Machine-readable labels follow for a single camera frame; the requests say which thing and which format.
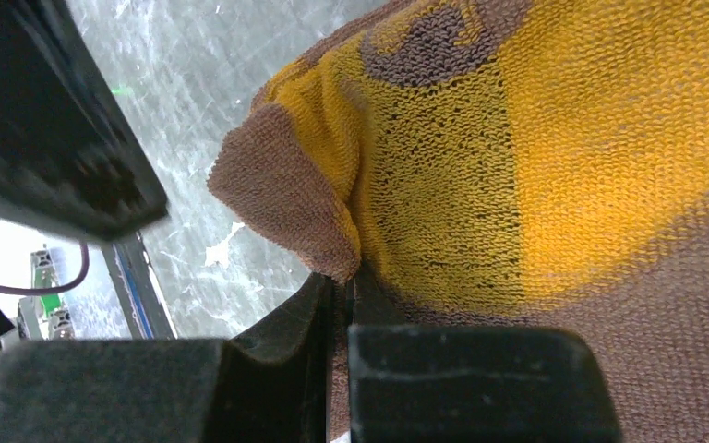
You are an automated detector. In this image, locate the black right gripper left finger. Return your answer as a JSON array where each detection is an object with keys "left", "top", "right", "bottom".
[{"left": 0, "top": 274, "right": 334, "bottom": 442}]

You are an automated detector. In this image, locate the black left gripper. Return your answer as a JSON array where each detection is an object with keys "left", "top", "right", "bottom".
[{"left": 0, "top": 1, "right": 168, "bottom": 242}]

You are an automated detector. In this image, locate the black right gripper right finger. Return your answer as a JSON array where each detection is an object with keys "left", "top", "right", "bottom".
[{"left": 348, "top": 269, "right": 623, "bottom": 442}]

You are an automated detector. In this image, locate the yellow brown bear towel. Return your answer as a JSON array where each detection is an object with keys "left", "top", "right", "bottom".
[{"left": 208, "top": 1, "right": 709, "bottom": 442}]

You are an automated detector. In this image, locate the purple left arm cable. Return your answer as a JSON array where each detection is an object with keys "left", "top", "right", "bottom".
[{"left": 0, "top": 243, "right": 90, "bottom": 298}]

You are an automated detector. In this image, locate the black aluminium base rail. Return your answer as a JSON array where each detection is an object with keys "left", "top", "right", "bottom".
[{"left": 13, "top": 236, "right": 176, "bottom": 340}]

